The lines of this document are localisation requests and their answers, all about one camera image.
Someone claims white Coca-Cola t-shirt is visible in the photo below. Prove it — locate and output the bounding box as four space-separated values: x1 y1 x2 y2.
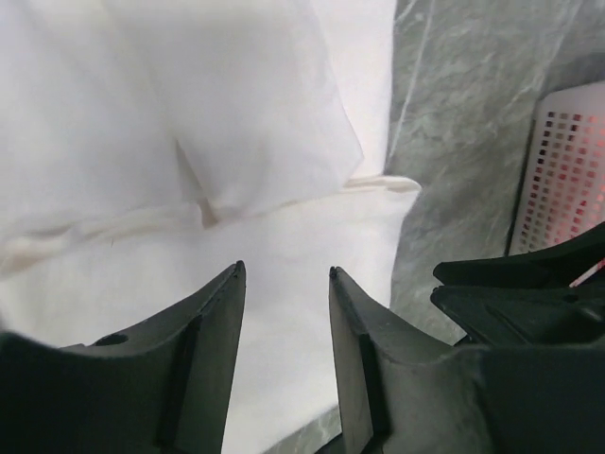
1 1 421 453

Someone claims white plastic laundry basket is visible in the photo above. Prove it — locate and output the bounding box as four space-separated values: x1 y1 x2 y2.
508 80 605 256

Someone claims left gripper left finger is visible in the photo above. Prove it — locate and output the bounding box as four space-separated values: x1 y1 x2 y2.
1 262 246 453

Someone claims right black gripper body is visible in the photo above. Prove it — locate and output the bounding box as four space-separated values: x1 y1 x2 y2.
430 226 604 345

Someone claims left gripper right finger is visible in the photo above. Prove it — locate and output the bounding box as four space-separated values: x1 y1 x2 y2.
329 268 604 453

